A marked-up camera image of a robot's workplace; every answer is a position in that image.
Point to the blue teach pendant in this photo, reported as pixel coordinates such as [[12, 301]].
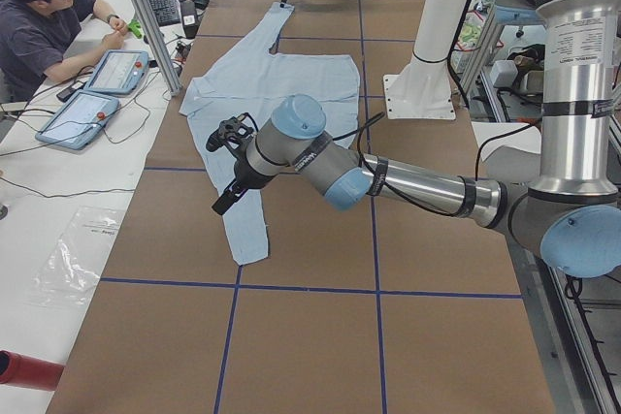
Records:
[[79, 121], [118, 72]]

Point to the white plastic chair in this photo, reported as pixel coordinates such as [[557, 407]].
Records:
[[513, 158]]

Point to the black smartphone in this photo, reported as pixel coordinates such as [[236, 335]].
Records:
[[65, 94]]

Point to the green tool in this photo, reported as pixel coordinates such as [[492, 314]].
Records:
[[135, 27]]

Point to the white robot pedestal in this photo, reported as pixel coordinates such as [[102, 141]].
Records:
[[422, 90]]

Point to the lower blue teach pendant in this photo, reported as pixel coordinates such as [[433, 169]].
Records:
[[79, 121]]

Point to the clear plastic bag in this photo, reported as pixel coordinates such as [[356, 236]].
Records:
[[69, 276]]

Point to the light blue collared shirt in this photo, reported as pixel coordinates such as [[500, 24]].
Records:
[[249, 78]]

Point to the red cylinder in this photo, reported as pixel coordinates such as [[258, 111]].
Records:
[[27, 372]]

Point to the person in dark shirt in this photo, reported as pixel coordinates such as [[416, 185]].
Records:
[[35, 34]]

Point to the aluminium frame post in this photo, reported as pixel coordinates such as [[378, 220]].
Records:
[[157, 45]]

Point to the upper blue teach pendant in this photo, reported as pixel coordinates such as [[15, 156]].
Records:
[[118, 72]]

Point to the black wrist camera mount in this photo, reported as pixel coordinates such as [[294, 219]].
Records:
[[233, 133]]

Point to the black keyboard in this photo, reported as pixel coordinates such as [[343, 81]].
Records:
[[166, 11]]

